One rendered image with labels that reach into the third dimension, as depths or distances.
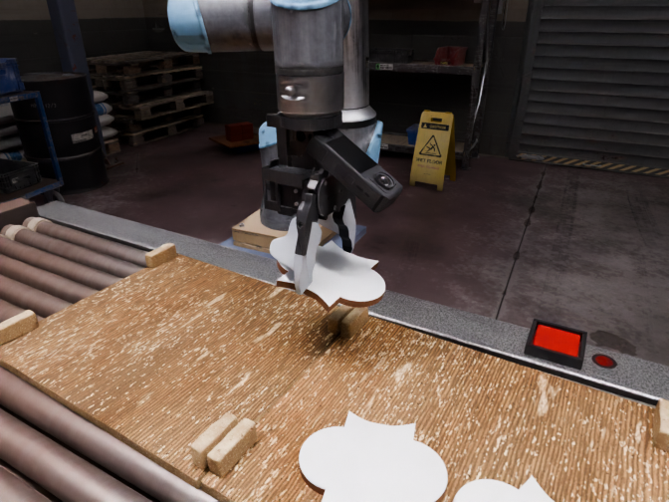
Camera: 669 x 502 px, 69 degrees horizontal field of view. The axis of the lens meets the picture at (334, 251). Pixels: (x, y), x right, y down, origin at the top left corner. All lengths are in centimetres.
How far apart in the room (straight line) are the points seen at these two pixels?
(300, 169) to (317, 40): 14
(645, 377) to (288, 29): 63
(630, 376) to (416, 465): 36
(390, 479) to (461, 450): 9
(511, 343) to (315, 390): 31
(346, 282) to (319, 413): 16
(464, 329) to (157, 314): 48
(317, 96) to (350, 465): 38
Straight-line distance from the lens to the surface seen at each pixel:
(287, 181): 57
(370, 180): 53
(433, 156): 414
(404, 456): 55
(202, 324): 77
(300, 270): 57
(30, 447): 68
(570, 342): 79
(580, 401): 68
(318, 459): 54
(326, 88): 54
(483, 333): 79
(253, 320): 76
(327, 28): 53
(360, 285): 61
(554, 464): 60
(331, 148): 54
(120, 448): 64
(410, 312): 81
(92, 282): 100
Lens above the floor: 136
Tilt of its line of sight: 27 degrees down
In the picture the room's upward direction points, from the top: straight up
